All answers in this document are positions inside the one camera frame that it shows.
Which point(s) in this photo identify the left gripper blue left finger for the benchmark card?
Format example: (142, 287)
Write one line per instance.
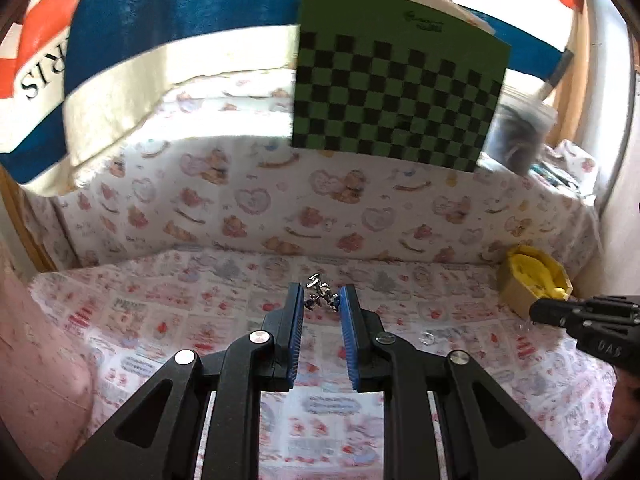
(198, 416)

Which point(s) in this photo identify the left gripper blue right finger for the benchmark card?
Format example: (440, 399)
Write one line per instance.
(444, 416)

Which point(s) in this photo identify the silver charm jewelry cluster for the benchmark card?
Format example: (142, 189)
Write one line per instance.
(321, 294)

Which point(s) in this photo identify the octagonal cardboard jewelry box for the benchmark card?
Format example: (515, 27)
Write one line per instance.
(515, 295)

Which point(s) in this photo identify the right hand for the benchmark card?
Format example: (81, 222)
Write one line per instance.
(623, 415)

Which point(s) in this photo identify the yellow cloth in box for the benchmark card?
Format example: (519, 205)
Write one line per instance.
(536, 277)

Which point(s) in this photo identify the christmas print bed sheet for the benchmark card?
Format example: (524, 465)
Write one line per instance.
(132, 316)

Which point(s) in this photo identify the clear plastic tub dark contents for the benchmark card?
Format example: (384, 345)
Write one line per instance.
(517, 131)

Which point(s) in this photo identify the baby bear print cloth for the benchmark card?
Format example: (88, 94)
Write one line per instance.
(210, 165)

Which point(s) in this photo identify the green black checkered box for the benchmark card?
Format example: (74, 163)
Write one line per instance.
(395, 79)

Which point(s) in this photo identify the striped Paris curtain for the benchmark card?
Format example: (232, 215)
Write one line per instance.
(87, 71)

